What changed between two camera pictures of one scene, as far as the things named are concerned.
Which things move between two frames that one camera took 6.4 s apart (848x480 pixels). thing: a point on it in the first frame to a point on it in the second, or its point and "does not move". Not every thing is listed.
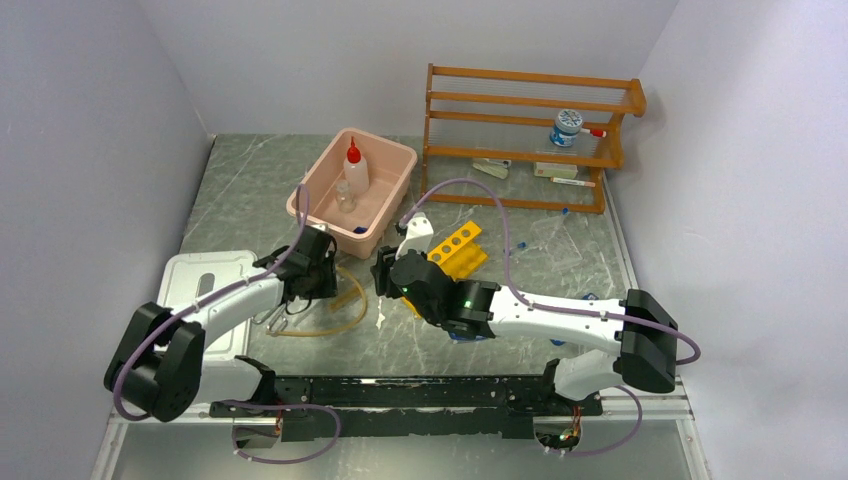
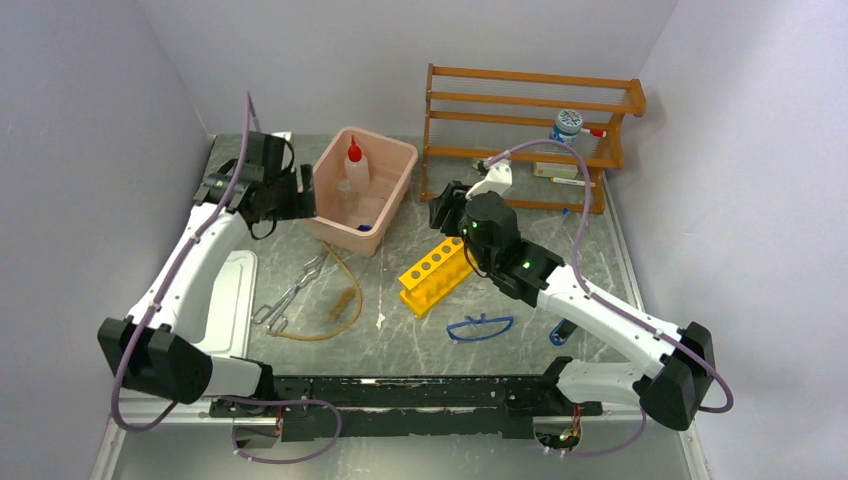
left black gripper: (328, 288) to (301, 204)
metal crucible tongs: (278, 323) does not move
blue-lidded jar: (568, 123) does not move
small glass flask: (345, 200) does not move
